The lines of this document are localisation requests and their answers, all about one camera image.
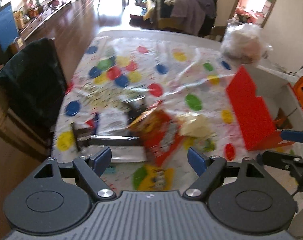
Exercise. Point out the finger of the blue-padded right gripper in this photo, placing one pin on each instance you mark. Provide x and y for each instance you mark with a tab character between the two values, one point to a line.
291	135

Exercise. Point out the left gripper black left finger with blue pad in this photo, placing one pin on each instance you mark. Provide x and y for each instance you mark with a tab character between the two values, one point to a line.
88	171

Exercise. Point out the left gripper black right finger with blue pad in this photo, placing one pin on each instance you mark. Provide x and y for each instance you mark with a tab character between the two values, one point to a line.
210	174

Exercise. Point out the black white snack bar packet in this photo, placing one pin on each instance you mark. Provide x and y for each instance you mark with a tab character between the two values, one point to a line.
130	146

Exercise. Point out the pale yellow snack wrapper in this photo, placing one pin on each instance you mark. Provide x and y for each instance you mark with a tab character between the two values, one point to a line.
194	125

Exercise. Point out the yellow green snack packet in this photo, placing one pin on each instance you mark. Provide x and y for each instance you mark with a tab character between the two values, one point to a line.
153	178

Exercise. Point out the red orange chip bag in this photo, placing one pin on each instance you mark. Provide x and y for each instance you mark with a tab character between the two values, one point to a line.
159	133

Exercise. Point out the blue grey snack packet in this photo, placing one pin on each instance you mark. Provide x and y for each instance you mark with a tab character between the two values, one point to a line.
109	122

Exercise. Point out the red cardboard shoe box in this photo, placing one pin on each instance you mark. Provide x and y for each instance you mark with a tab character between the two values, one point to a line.
264	103

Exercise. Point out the balloon birthday tablecloth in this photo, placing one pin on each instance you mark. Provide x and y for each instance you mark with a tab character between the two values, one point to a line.
182	71

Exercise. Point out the clear plastic bag with food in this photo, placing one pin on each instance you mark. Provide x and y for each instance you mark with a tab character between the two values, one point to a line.
244	43

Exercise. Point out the dark chair with black cloth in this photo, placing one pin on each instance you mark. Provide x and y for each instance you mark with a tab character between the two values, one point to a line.
32	88

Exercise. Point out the sofa with piled clothes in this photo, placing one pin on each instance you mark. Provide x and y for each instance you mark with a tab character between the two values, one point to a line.
193	17

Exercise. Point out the blue panel black cabinet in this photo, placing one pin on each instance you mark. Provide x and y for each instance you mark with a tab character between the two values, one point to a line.
8	31

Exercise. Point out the wooden tv cabinet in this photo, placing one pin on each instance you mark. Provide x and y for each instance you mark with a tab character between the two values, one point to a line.
32	14

